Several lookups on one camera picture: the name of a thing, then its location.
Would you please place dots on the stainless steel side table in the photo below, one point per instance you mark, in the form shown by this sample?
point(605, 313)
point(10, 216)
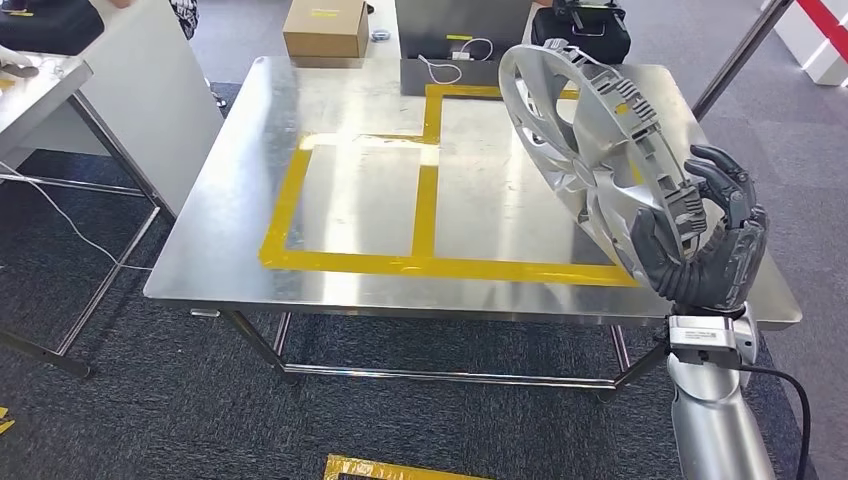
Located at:
point(40, 99)

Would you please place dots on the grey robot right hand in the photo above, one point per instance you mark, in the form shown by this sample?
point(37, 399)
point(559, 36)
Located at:
point(735, 258)

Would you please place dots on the white desk panel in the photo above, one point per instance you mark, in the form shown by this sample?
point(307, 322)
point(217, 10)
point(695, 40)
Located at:
point(152, 99)

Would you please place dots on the red barrier belt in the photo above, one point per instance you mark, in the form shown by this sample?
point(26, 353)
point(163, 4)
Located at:
point(828, 20)

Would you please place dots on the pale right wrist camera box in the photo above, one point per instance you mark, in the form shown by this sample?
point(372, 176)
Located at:
point(702, 338)

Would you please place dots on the silver plastic wheel hubcap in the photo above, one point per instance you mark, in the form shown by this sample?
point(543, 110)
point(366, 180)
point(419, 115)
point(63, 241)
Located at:
point(596, 146)

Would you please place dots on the black bag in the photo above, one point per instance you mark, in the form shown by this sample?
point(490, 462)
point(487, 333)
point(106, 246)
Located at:
point(46, 26)
point(583, 33)

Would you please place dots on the white display plinth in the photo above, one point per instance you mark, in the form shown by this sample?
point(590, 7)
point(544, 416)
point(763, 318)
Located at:
point(828, 66)

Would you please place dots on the yellow floor tape square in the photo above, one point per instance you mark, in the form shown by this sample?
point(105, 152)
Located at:
point(5, 424)

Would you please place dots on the chrome barrier stanchion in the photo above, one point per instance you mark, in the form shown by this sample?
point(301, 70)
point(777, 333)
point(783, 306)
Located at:
point(742, 60)

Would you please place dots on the small grey disc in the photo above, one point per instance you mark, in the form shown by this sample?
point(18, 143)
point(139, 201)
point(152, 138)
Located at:
point(381, 35)

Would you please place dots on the stainless steel workbench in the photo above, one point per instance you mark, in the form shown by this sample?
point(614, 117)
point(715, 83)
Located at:
point(344, 99)

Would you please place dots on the dark grey box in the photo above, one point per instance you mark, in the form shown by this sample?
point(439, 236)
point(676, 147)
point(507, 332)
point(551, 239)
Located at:
point(464, 26)

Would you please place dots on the brown cardboard box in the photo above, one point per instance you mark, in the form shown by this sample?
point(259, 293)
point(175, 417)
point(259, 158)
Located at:
point(324, 30)

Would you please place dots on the person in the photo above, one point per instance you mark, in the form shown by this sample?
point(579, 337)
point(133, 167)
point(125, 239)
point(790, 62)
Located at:
point(184, 16)

